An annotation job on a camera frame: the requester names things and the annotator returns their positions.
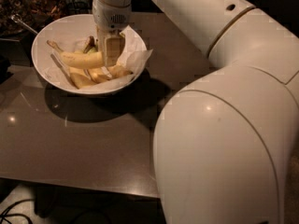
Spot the yellow banana bottom right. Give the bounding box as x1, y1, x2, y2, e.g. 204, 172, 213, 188
88, 65, 133, 83

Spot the black wire basket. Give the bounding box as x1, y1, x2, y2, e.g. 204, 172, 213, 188
66, 2, 91, 15

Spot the metal serving spoon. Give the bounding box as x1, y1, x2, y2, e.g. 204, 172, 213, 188
10, 14, 38, 35

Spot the black floor cable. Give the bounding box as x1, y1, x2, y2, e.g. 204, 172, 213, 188
0, 198, 36, 224

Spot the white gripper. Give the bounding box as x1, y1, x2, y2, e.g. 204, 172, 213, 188
93, 0, 132, 67

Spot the greenish yellow banana middle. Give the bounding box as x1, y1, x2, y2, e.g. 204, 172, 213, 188
87, 39, 98, 53

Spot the glass bowl of snacks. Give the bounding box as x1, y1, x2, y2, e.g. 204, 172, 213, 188
0, 0, 67, 37

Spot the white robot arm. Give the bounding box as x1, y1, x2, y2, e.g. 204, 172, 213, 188
93, 0, 299, 224

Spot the white ceramic bowl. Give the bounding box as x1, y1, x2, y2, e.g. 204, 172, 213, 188
31, 14, 148, 97

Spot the yellow banana bottom left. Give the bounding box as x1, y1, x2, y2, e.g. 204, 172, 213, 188
50, 53, 97, 90

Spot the long yellow banana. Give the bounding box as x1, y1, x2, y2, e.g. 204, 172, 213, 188
47, 40, 105, 69

